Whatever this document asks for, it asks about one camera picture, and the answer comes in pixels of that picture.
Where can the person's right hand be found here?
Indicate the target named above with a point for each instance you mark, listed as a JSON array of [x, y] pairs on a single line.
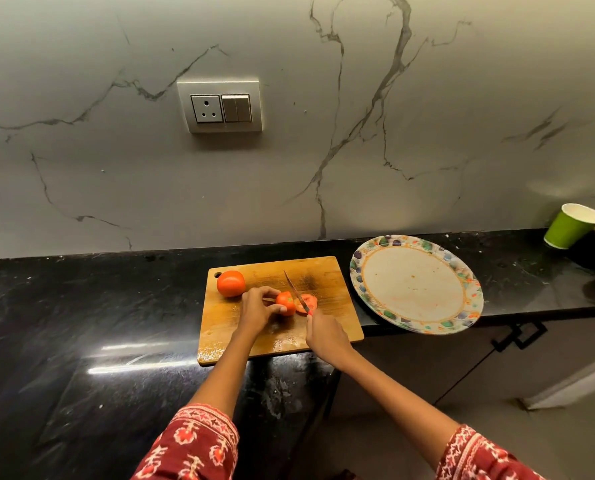
[[327, 339]]

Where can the person's left hand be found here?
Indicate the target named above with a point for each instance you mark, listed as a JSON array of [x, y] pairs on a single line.
[[255, 314]]

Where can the red tomato slice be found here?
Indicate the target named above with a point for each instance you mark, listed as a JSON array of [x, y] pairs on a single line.
[[310, 300]]

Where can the floral rimmed plate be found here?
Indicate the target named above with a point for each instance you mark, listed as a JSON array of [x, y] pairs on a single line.
[[412, 284]]

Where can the person's left forearm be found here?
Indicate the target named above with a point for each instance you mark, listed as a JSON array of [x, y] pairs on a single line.
[[225, 377]]

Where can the person's right forearm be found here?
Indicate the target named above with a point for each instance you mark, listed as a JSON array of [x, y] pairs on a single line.
[[392, 404]]

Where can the wooden cutting board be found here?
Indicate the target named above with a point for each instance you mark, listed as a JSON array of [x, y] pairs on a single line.
[[332, 304]]

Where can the brown lower cabinet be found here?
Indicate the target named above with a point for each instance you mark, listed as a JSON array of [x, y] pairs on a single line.
[[417, 359]]

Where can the red patterned left sleeve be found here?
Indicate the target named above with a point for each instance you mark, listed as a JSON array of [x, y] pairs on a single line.
[[190, 444]]

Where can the red patterned sleeve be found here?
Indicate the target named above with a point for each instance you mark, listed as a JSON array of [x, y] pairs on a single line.
[[482, 457], [190, 444]]

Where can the red patterned right sleeve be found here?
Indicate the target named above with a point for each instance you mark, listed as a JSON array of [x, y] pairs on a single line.
[[482, 457]]

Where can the green paper cup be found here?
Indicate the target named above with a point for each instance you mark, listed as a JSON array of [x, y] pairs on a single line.
[[570, 228]]

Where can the dark cooking pot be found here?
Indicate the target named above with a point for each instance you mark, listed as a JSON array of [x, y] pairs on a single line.
[[592, 254]]

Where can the wall socket and switch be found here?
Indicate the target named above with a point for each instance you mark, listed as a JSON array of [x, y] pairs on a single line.
[[220, 107]]

